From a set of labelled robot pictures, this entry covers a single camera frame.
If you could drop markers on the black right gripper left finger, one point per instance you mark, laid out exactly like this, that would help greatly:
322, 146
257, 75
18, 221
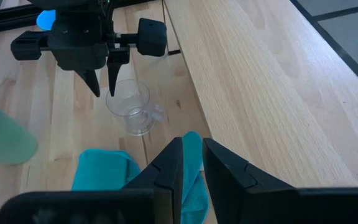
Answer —
163, 183

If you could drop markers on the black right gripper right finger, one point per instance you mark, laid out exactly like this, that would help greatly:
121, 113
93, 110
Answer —
232, 186

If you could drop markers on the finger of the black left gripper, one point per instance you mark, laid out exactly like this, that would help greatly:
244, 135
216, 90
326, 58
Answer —
91, 80
114, 68

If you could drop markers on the clear glass mug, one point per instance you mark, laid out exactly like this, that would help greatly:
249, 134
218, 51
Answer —
129, 102

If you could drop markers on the blue plastic mug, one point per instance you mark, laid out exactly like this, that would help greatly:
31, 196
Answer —
46, 20

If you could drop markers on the green plastic cup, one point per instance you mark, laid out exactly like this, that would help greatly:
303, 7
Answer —
2, 140

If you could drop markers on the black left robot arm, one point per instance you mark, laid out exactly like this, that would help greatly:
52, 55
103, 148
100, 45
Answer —
73, 3

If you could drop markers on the small black shelf clip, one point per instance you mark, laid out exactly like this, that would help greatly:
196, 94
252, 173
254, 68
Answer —
174, 52

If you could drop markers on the wooden shelf board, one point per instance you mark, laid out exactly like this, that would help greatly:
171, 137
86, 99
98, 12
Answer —
275, 93

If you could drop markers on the teal cloth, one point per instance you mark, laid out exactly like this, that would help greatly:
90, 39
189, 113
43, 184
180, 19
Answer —
104, 169

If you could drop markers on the black table frame rail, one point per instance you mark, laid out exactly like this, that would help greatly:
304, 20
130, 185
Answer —
8, 18

